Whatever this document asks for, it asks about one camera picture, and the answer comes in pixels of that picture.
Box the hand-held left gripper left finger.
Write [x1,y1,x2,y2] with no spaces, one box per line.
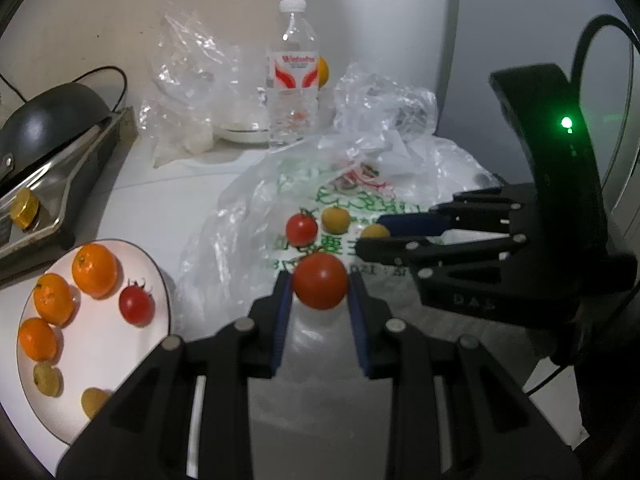
[56,271,295,480]

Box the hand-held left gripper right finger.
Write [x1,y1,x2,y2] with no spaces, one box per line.
[349,275,583,480]

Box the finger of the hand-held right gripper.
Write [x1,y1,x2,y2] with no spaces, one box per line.
[375,185,533,237]
[355,232,532,281]

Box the red cherry tomato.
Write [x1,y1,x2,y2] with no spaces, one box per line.
[292,252,349,310]
[118,279,155,327]
[285,208,319,248]

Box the printed clear plastic bag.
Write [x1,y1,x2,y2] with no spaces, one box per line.
[175,132,501,341]

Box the white round plate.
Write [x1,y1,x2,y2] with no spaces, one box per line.
[16,238,173,447]

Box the orange tangerine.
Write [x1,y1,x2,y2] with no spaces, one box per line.
[18,317,63,362]
[71,242,121,297]
[33,273,77,327]

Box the crumpled clear plastic bag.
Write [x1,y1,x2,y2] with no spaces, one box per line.
[332,62,438,141]

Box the clear water bottle red label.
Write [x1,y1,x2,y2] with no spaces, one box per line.
[265,0,321,150]

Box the white bowl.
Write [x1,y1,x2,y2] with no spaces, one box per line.
[212,112,271,145]

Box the gold round knob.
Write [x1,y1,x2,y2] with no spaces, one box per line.
[10,191,40,231]

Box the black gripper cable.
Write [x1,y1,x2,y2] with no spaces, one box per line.
[570,14,640,211]

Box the black power cable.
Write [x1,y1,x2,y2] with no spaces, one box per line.
[0,66,128,111]

